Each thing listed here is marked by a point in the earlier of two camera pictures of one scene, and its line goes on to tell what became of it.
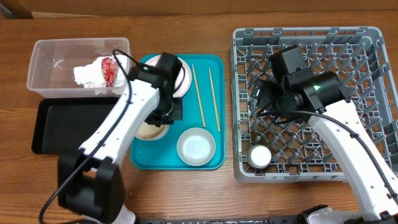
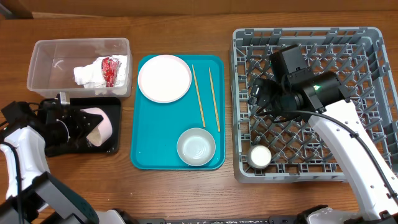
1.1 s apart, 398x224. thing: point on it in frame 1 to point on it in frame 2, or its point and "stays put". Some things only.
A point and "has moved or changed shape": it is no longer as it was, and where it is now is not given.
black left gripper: (176, 114) to (78, 119)
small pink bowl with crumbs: (147, 131) has moved or changed shape
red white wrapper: (91, 74) stays put
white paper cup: (259, 156) stays put
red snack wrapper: (109, 68) stays put
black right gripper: (260, 100) stays put
